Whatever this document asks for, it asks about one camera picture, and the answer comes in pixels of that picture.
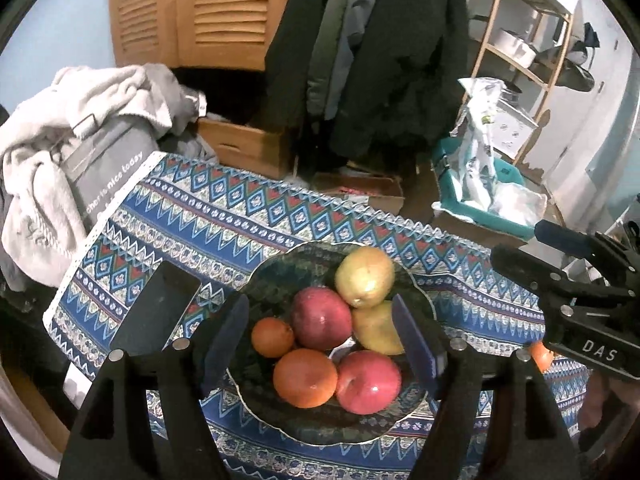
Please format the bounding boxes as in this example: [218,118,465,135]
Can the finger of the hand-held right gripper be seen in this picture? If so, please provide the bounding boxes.
[490,244,631,311]
[534,220,628,281]

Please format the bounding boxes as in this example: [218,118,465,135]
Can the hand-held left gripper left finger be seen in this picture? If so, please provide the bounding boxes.
[59,292,251,480]

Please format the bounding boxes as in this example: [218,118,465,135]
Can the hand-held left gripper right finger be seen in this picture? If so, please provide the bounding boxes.
[391,294,581,480]

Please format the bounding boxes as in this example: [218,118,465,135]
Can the yellow apple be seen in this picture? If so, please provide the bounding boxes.
[351,301,406,356]

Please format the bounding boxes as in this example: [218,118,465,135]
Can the small orange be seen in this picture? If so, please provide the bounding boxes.
[527,341,555,374]
[251,317,296,359]

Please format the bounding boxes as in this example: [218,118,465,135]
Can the bright red apple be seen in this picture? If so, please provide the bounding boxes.
[336,350,402,415]

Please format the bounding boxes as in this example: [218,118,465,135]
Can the scalloped glass plate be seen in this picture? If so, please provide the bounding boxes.
[226,241,438,448]

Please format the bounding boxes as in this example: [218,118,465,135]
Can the yellow-green apple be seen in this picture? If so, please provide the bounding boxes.
[334,246,396,309]

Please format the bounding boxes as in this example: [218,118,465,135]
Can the large orange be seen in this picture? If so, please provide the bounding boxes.
[273,348,339,409]

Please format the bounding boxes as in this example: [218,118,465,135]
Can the dark red apple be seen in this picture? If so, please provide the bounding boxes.
[291,287,354,352]

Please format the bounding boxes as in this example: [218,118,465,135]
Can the person's right hand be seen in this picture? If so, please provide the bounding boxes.
[579,377,618,433]

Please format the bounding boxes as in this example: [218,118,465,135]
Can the clear plastic bag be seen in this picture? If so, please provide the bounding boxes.
[492,182,548,228]

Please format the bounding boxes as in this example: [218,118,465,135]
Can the black phone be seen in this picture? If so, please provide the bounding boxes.
[109,261,202,356]

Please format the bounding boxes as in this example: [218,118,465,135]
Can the teal plastic bin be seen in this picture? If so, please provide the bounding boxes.
[431,137,538,241]

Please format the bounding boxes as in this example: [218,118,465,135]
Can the printed plastic bag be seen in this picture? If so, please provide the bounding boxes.
[452,77,508,206]

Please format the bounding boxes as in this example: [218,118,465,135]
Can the white printed box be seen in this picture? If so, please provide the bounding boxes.
[495,97,538,156]

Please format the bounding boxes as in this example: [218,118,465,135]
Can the blue patterned tablecloth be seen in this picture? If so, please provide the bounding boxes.
[42,151,593,480]

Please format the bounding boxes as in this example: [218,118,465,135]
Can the flat cardboard box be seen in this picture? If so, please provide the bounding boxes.
[310,172,406,216]

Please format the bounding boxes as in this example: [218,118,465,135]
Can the wooden shelf rack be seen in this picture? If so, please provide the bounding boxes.
[467,0,583,171]

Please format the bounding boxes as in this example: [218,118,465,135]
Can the black pan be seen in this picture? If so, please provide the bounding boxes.
[552,22,601,93]

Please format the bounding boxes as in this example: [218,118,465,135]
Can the metal pan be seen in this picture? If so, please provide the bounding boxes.
[492,29,538,68]

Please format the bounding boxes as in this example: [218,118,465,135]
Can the wooden box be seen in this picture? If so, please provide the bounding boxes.
[197,117,296,181]

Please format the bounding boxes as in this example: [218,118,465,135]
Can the grey garment with white print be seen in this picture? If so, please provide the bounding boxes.
[60,115,166,231]

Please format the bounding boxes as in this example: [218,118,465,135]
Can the dark coat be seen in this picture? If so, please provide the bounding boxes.
[332,0,471,161]

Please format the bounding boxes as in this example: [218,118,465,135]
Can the grey and white clothes pile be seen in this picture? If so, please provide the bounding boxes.
[0,64,206,291]

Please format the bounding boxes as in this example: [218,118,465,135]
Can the grey jacket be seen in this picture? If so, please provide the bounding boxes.
[306,0,391,121]

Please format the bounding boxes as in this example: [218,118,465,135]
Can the black coat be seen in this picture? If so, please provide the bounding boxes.
[264,0,346,133]

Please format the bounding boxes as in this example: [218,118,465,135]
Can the wooden louvered cabinet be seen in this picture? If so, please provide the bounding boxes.
[109,0,306,73]

